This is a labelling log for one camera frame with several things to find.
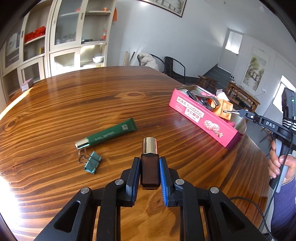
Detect white carton behind glass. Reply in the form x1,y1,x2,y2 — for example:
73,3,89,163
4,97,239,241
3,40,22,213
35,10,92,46
6,32,21,56

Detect orange embossed cube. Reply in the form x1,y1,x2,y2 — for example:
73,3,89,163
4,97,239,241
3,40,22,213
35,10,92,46
211,98,233,120

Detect red folded items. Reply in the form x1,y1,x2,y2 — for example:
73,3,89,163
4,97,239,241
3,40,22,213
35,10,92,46
24,26,46,43

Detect pink tin container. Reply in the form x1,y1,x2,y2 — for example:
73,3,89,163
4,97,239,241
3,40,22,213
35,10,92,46
169,85,247,148

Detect dark wooden stool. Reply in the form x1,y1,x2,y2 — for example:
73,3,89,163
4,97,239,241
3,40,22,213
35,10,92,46
196,75,218,92

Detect framed landscape wall painting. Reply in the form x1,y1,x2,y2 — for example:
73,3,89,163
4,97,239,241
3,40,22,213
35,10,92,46
136,0,187,18

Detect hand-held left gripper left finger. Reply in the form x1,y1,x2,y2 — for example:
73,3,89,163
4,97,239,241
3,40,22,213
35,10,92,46
33,156,141,241

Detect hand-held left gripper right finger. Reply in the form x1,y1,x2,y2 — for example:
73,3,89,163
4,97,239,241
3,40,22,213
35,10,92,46
159,156,266,241

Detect beige glass door cabinet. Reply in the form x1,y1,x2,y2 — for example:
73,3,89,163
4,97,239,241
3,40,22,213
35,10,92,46
0,0,52,98
47,0,117,77

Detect wooden side table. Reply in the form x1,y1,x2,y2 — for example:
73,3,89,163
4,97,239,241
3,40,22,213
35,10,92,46
225,82,260,113

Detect group of small jars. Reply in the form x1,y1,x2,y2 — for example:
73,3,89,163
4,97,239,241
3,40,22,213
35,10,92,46
55,35,77,44

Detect bright window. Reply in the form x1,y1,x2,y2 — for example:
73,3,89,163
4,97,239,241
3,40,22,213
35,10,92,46
225,28,244,55
273,75,296,112

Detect metal spring nippers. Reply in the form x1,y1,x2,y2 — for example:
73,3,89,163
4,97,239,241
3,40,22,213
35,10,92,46
187,91,220,109

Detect hanging scroll painting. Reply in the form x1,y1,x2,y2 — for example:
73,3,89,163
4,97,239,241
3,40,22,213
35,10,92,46
240,46,270,92

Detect person's right hand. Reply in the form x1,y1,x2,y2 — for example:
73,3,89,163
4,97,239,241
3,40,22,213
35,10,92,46
268,140,296,183

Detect plastic bag with white roll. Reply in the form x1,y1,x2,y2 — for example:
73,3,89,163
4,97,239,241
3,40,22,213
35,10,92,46
216,89,230,100

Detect brown bottle with gold cap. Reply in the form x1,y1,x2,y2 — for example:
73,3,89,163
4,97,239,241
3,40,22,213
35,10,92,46
140,137,160,190

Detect grey staircase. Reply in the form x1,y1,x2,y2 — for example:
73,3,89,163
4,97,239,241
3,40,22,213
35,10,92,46
202,65,232,91

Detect green tube with gold cap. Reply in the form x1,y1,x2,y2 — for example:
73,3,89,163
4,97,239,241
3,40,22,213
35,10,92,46
75,118,137,149

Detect black cable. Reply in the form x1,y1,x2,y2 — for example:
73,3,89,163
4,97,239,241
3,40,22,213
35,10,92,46
228,197,274,241

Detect person's right forearm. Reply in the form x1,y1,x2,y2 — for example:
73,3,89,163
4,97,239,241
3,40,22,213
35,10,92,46
269,175,296,241

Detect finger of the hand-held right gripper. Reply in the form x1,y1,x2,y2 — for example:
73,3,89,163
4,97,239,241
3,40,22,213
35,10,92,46
239,109,263,123

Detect white jacket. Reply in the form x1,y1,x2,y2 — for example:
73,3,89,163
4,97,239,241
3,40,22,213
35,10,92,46
138,53,160,71

